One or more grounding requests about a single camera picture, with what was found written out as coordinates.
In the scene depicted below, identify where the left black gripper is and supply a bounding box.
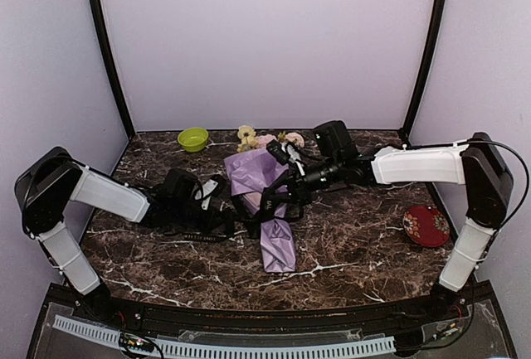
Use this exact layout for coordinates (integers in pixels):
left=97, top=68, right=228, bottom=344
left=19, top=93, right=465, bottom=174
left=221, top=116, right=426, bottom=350
left=171, top=201, right=227, bottom=235

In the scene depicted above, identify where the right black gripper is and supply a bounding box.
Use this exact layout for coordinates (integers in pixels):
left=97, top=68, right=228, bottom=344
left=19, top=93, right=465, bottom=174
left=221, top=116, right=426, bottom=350
left=264, top=154, right=343, bottom=206

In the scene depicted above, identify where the black lanyard strap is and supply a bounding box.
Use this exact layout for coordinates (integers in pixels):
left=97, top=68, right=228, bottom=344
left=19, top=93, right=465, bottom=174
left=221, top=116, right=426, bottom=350
left=165, top=184, right=304, bottom=245

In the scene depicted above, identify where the pink purple wrapping paper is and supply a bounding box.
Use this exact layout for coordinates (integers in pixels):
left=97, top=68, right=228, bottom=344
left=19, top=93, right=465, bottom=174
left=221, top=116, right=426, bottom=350
left=224, top=148, right=296, bottom=273

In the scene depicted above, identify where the pink carnation stem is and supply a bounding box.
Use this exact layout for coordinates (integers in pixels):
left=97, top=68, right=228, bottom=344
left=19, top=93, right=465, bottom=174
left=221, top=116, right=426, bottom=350
left=278, top=131, right=305, bottom=148

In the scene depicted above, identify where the pink rose stem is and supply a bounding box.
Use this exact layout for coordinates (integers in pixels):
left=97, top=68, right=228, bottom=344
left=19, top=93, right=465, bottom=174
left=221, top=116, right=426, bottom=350
left=256, top=134, right=275, bottom=148

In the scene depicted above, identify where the pale yellow flower stem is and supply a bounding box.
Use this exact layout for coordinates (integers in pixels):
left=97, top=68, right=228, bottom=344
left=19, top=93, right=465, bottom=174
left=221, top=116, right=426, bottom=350
left=237, top=125, right=258, bottom=153

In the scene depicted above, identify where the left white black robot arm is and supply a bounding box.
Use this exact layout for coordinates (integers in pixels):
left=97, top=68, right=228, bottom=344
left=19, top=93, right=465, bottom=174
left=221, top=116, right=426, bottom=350
left=13, top=147, right=235, bottom=323

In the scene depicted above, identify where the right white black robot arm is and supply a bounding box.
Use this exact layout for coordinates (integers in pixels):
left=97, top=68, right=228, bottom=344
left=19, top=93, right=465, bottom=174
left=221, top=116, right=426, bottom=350
left=259, top=120, right=515, bottom=321

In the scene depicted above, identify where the green plastic bowl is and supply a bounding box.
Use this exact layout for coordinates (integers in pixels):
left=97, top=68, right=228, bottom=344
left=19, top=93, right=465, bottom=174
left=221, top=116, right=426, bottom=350
left=178, top=127, right=209, bottom=153

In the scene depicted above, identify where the red floral pouch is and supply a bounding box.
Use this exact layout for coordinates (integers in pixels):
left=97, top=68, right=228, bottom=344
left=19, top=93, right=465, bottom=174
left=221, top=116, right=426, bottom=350
left=402, top=206, right=450, bottom=248

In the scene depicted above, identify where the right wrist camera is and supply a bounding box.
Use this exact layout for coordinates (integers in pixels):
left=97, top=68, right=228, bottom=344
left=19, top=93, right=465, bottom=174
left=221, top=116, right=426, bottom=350
left=266, top=140, right=305, bottom=176

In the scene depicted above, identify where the white slotted cable duct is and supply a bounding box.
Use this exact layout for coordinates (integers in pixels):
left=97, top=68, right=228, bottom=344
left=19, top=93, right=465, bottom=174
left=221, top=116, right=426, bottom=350
left=52, top=315, right=396, bottom=358

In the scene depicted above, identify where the black front rail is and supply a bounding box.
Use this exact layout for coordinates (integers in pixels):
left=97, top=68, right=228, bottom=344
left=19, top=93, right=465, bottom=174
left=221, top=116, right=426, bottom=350
left=45, top=284, right=490, bottom=335

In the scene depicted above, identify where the right black frame post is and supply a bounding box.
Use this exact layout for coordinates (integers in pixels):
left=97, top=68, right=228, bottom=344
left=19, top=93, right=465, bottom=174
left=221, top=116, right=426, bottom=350
left=398, top=0, right=446, bottom=142

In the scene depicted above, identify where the black frame post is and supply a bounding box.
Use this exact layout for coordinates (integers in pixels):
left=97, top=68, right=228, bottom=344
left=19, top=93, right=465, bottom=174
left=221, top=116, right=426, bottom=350
left=398, top=0, right=446, bottom=142
left=89, top=0, right=136, bottom=140

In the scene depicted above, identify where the left black frame post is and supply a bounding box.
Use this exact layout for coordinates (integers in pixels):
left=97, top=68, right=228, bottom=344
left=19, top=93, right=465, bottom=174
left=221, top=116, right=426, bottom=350
left=89, top=0, right=136, bottom=140

